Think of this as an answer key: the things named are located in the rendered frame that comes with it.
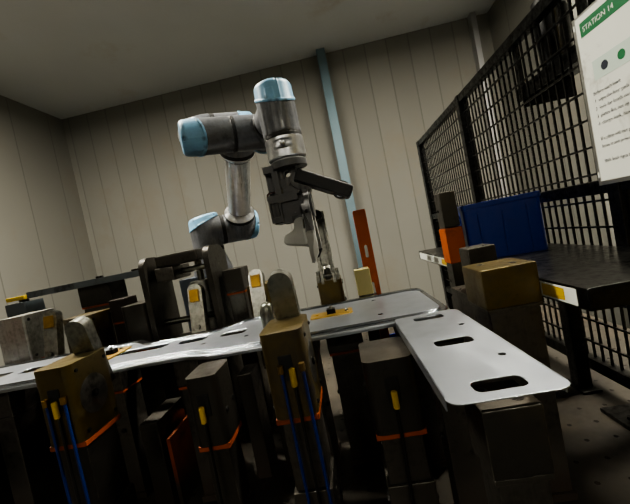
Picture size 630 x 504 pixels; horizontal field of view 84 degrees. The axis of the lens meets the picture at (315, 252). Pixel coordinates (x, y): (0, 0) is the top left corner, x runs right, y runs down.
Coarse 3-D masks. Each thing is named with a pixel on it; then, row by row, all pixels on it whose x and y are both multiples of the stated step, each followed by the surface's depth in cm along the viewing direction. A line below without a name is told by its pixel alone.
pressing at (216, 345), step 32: (416, 288) 77; (256, 320) 79; (320, 320) 67; (352, 320) 62; (384, 320) 59; (416, 320) 57; (160, 352) 67; (192, 352) 64; (224, 352) 60; (0, 384) 67; (32, 384) 65
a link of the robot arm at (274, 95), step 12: (264, 84) 65; (276, 84) 65; (288, 84) 67; (264, 96) 65; (276, 96) 65; (288, 96) 66; (264, 108) 66; (276, 108) 65; (288, 108) 66; (264, 120) 66; (276, 120) 65; (288, 120) 66; (264, 132) 67; (276, 132) 65; (288, 132) 65; (300, 132) 68
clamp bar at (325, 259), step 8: (320, 216) 82; (320, 224) 85; (320, 232) 85; (328, 240) 84; (328, 248) 83; (320, 256) 84; (328, 256) 83; (320, 264) 83; (328, 264) 84; (320, 272) 83; (336, 280) 83
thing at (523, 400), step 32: (480, 384) 33; (512, 384) 32; (480, 416) 29; (512, 416) 29; (544, 416) 29; (480, 448) 31; (512, 448) 29; (544, 448) 29; (512, 480) 29; (544, 480) 29
